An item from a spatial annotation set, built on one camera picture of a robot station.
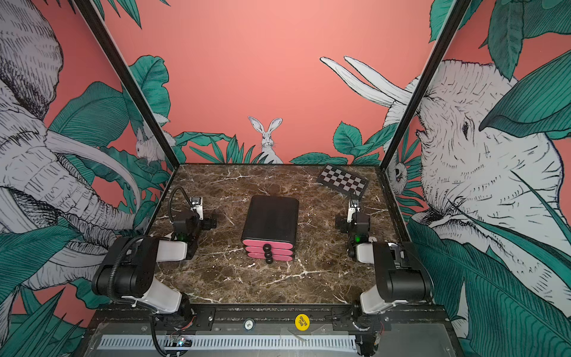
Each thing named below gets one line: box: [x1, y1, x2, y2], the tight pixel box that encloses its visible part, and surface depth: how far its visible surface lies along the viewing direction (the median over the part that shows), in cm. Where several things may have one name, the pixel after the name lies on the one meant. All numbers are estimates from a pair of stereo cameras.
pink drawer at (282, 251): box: [245, 246, 293, 256], surface depth 81 cm
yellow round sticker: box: [294, 313, 311, 331], surface depth 75 cm
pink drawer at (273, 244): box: [241, 239, 293, 250], surface depth 78 cm
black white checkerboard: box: [316, 162, 370, 200], surface depth 113 cm
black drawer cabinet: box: [240, 194, 300, 265], surface depth 81 cm
